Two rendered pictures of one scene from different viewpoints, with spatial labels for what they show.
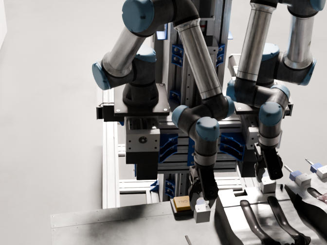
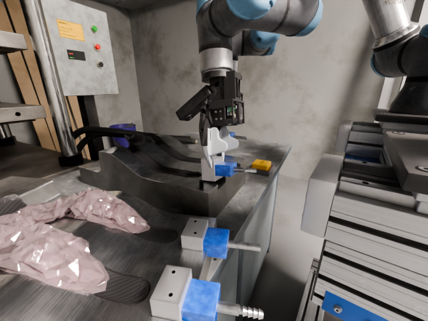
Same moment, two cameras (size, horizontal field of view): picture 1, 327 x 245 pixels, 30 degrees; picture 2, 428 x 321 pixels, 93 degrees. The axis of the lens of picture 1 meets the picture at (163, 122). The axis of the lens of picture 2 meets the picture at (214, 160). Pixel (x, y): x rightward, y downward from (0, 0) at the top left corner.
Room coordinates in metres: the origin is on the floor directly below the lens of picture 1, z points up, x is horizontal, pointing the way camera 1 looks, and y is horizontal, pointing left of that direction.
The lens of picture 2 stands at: (2.06, -0.76, 1.11)
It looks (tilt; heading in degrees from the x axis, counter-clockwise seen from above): 20 degrees down; 131
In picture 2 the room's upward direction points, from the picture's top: straight up
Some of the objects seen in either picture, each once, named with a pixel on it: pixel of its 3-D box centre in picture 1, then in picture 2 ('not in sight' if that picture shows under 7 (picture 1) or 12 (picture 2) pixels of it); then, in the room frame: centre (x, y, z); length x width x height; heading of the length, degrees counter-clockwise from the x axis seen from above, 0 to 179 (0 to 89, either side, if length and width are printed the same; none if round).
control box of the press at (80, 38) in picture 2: not in sight; (97, 153); (0.79, -0.34, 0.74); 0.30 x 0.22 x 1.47; 103
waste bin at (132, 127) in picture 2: not in sight; (125, 138); (-1.32, 0.84, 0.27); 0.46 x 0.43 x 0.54; 96
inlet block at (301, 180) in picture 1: (295, 175); (221, 242); (1.89, -0.54, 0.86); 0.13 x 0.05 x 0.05; 30
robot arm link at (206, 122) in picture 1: (206, 135); (228, 42); (1.59, -0.14, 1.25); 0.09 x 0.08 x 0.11; 37
